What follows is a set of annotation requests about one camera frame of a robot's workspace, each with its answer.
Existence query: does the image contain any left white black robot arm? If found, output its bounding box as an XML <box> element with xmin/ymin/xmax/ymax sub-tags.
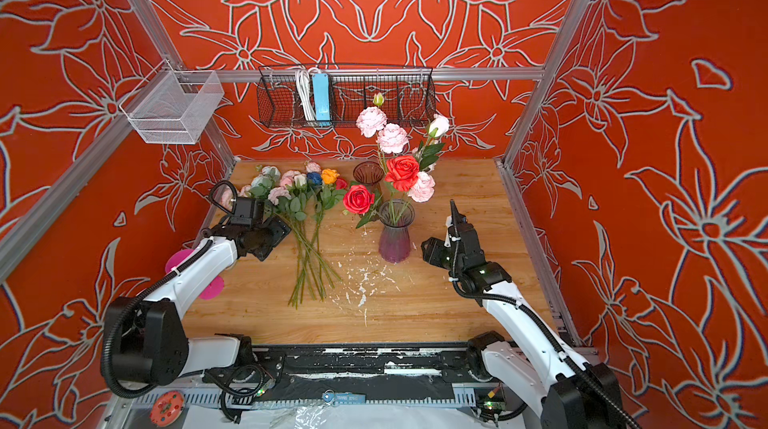
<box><xmin>100</xmin><ymin>195</ymin><xmax>291</xmax><ymax>399</ymax></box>

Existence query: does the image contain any brown ribbed glass vase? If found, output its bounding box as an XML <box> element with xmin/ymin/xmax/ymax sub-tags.
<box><xmin>353</xmin><ymin>161</ymin><xmax>384</xmax><ymax>195</ymax></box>

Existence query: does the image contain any pink rose bunch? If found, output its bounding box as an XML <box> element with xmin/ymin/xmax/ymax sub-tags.
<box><xmin>214</xmin><ymin>161</ymin><xmax>348</xmax><ymax>308</ymax></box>

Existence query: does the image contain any pink plastic cup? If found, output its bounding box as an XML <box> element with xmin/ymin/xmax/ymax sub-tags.
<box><xmin>165</xmin><ymin>249</ymin><xmax>225</xmax><ymax>300</ymax></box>

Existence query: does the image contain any blue rose stem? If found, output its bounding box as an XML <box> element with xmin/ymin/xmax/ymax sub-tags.
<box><xmin>306</xmin><ymin>172</ymin><xmax>324</xmax><ymax>186</ymax></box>

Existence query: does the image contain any black wire wall basket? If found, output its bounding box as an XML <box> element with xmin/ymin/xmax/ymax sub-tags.
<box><xmin>256</xmin><ymin>64</ymin><xmax>437</xmax><ymax>128</ymax></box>

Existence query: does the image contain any pink double rose stem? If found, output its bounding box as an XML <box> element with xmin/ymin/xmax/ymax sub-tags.
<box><xmin>356</xmin><ymin>93</ymin><xmax>409</xmax><ymax>197</ymax></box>

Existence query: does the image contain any white pink rose stem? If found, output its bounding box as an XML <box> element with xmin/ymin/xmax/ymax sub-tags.
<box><xmin>406</xmin><ymin>114</ymin><xmax>450</xmax><ymax>203</ymax></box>

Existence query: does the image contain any white cable bundle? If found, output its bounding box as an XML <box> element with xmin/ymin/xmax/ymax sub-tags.
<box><xmin>295</xmin><ymin>67</ymin><xmax>317</xmax><ymax>124</ymax></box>

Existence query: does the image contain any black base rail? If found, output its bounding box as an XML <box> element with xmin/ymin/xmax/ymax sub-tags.
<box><xmin>203</xmin><ymin>343</ymin><xmax>487</xmax><ymax>403</ymax></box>

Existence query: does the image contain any red rose stem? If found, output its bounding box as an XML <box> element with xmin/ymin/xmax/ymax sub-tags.
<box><xmin>385</xmin><ymin>154</ymin><xmax>420</xmax><ymax>225</ymax></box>
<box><xmin>343</xmin><ymin>184</ymin><xmax>396</xmax><ymax>229</ymax></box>

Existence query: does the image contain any orange rose stem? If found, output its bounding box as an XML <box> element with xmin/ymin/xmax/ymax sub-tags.
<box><xmin>311</xmin><ymin>169</ymin><xmax>339</xmax><ymax>232</ymax></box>

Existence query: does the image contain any light blue box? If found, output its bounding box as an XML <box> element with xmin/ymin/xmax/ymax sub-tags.
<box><xmin>312</xmin><ymin>73</ymin><xmax>331</xmax><ymax>126</ymax></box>

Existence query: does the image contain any purple ribbed glass vase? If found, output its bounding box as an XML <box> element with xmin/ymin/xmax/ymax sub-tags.
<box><xmin>378</xmin><ymin>199</ymin><xmax>415</xmax><ymax>264</ymax></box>

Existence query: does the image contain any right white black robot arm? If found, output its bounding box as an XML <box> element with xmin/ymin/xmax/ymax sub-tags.
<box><xmin>421</xmin><ymin>205</ymin><xmax>639</xmax><ymax>428</ymax></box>

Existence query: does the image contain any clear plastic wall bin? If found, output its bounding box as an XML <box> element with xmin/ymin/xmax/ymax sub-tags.
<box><xmin>118</xmin><ymin>60</ymin><xmax>224</xmax><ymax>145</ymax></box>

